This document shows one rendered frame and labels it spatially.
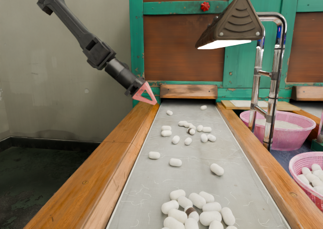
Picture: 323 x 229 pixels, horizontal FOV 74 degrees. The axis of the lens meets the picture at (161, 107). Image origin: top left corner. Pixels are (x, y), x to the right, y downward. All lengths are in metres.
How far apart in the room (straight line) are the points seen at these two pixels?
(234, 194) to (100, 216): 0.26
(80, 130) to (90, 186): 1.97
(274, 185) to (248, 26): 0.31
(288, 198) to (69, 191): 0.40
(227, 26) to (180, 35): 0.80
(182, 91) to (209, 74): 0.18
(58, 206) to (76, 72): 1.94
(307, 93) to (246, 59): 0.34
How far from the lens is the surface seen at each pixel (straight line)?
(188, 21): 1.19
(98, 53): 0.75
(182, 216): 0.40
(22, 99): 2.73
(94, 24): 2.21
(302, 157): 0.67
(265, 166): 0.57
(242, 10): 0.40
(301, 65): 1.32
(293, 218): 0.44
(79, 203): 0.44
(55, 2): 0.98
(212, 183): 0.52
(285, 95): 1.30
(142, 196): 0.47
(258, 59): 0.79
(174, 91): 1.13
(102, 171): 0.52
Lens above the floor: 1.02
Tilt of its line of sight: 14 degrees down
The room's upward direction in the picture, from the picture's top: straight up
